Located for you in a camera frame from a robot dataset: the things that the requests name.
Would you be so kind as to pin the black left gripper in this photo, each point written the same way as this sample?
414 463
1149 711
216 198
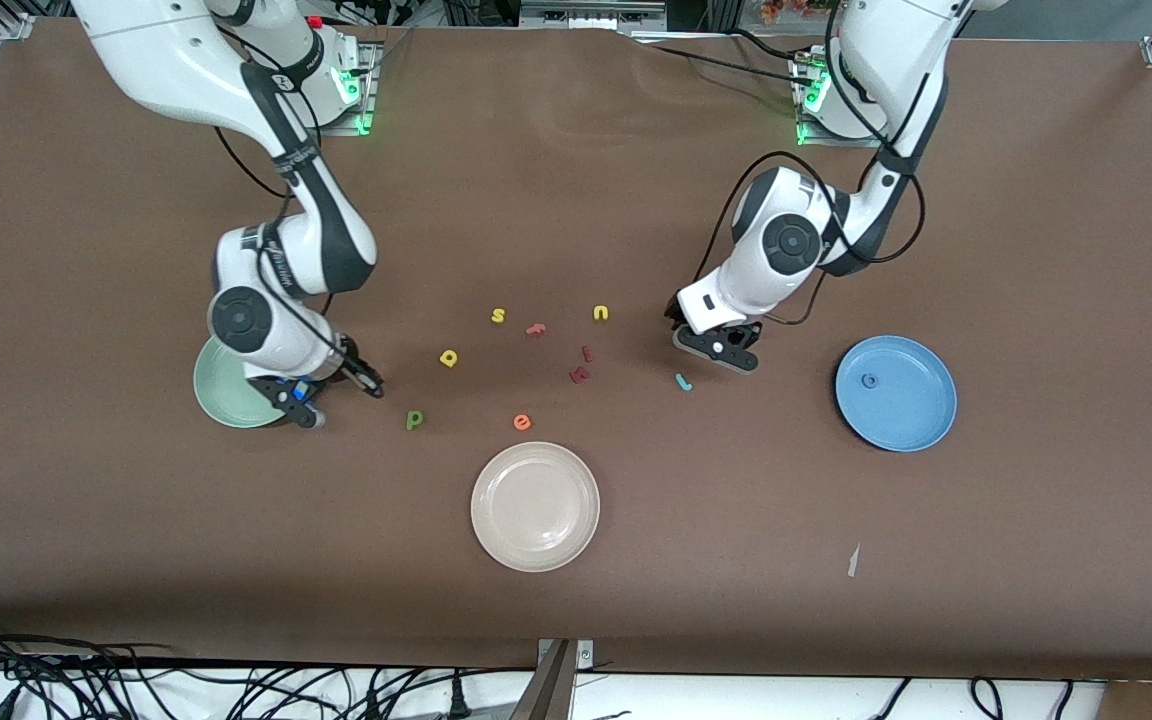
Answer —
673 310

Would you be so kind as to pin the blue plate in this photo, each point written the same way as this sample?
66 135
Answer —
906 410

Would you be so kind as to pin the brown table cover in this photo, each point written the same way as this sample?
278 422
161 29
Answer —
636 200

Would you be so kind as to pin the grey equipment box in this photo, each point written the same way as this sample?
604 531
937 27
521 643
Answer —
591 12

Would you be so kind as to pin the green letter p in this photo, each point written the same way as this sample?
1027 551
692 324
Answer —
415 419

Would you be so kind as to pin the beige plate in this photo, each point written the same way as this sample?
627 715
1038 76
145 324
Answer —
535 506

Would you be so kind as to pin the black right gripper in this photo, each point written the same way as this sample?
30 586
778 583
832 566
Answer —
357 369

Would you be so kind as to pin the artificial flowers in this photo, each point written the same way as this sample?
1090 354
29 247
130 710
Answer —
796 8

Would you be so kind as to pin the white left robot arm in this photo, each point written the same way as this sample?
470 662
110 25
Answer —
786 245

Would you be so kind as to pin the small white paper scrap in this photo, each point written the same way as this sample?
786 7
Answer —
853 560

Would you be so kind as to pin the green plate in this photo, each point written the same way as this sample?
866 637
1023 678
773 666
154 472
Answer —
221 395

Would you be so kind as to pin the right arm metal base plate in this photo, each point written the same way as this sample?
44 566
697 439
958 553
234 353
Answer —
371 95

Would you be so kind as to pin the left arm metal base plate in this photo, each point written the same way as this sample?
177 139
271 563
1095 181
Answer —
814 140

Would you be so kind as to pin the yellow letter a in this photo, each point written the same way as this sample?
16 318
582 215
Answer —
448 357

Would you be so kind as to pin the metal table edge bracket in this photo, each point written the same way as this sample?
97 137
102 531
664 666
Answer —
561 685

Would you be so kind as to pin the dark red letter k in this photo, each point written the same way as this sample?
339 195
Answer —
580 375

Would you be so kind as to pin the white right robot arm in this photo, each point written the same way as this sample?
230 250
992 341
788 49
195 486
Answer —
186 60

